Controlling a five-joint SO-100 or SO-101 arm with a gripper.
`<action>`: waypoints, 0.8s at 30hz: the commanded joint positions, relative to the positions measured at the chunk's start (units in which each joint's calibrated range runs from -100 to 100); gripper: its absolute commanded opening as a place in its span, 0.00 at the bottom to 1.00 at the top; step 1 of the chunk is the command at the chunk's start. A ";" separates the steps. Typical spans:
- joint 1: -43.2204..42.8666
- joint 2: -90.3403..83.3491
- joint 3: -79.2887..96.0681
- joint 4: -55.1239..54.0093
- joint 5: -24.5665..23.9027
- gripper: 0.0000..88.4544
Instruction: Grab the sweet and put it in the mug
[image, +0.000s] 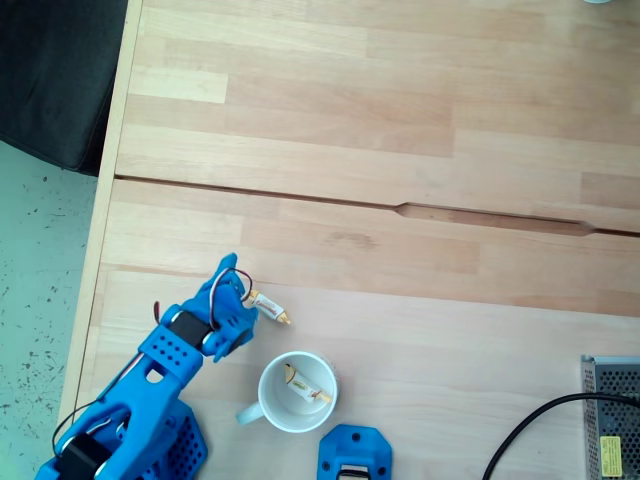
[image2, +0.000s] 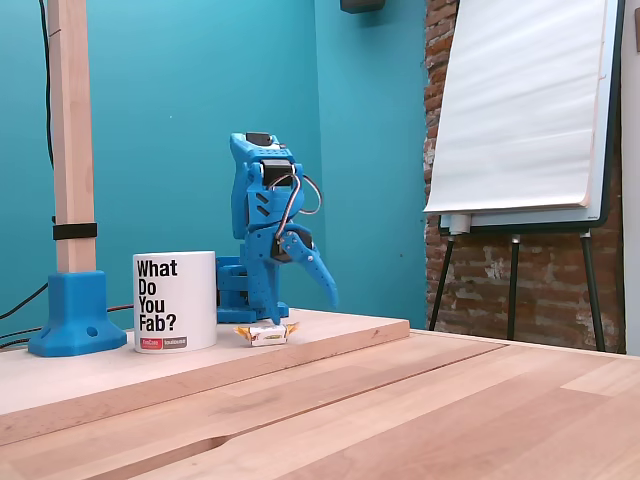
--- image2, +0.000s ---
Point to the yellow white sweet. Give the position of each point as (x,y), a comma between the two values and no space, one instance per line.
(267,336)

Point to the white mug with black print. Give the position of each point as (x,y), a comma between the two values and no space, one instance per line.
(195,300)

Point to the light wooden board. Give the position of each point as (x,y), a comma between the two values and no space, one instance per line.
(340,340)

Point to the white flipchart paper pad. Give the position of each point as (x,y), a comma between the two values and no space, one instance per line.
(520,100)

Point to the flipchart easel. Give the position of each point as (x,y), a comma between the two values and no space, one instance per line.
(607,150)

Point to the blue post base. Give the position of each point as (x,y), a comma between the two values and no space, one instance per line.
(75,320)

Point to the wooden post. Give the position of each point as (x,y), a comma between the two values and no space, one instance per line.
(72,125)

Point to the dark wall box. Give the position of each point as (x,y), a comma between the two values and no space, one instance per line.
(362,5)

